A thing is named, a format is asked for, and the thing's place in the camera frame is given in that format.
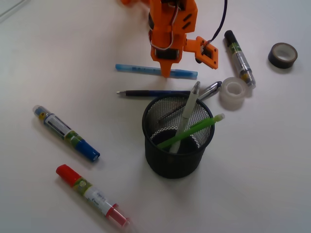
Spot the white dotted pen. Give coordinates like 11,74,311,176
169,81,201,153

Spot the green mechanical pencil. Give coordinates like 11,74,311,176
157,114,225,149

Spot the red cap marker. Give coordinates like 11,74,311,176
56,164,130,229

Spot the light blue pen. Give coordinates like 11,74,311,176
115,64,198,80

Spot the silver pen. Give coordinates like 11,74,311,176
198,81,222,100

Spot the thin black cable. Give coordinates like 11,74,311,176
206,0,228,44

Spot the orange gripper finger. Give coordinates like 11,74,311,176
159,59,175,78

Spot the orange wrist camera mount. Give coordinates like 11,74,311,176
183,36,218,69

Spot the clear tape roll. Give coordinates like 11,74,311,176
219,77,249,111

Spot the black cap marker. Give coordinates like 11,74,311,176
224,30,256,89

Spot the black tape roll right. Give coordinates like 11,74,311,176
268,43,298,69

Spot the black mesh pen holder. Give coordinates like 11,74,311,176
141,92,215,180

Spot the dark blue black pen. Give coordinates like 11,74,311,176
117,90,190,97

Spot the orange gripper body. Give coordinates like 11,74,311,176
149,0,197,63

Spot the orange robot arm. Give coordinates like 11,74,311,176
121,0,200,78

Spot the blue cap marker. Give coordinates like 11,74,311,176
33,105,100,162

